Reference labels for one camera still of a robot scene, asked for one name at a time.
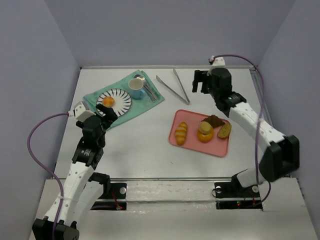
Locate small round bread roll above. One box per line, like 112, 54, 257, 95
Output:
102, 96, 115, 108

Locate silver metal tongs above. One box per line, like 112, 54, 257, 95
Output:
155, 69, 191, 105

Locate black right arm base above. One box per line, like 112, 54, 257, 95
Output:
211, 182, 263, 210

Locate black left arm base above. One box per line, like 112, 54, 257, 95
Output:
91, 182, 127, 211

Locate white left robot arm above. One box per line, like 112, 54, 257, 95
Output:
32, 101, 118, 240

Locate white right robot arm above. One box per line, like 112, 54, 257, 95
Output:
192, 67, 300, 192

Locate dark chocolate bread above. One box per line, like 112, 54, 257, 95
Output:
202, 115, 225, 129

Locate striped croissant bread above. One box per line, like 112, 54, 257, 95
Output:
174, 122, 188, 146

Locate blue striped white plate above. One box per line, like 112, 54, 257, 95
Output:
96, 88, 132, 117

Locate teal cloth mat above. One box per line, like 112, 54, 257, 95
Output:
83, 70, 165, 128

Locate light blue mug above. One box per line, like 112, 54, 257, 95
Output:
128, 78, 146, 100

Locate silver fork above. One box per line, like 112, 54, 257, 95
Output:
140, 75, 158, 101

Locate toasted baguette slice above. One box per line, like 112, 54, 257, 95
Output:
217, 123, 232, 140

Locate orange round bun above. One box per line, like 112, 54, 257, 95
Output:
197, 131, 215, 143

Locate pink plastic tray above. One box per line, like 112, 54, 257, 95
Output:
168, 109, 229, 158

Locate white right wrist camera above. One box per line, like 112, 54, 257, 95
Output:
208, 55, 226, 68

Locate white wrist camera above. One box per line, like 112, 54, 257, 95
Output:
208, 55, 226, 68
68, 101, 95, 123

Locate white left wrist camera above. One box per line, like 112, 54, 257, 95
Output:
68, 101, 95, 123

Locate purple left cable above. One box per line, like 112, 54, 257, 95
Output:
26, 112, 73, 240

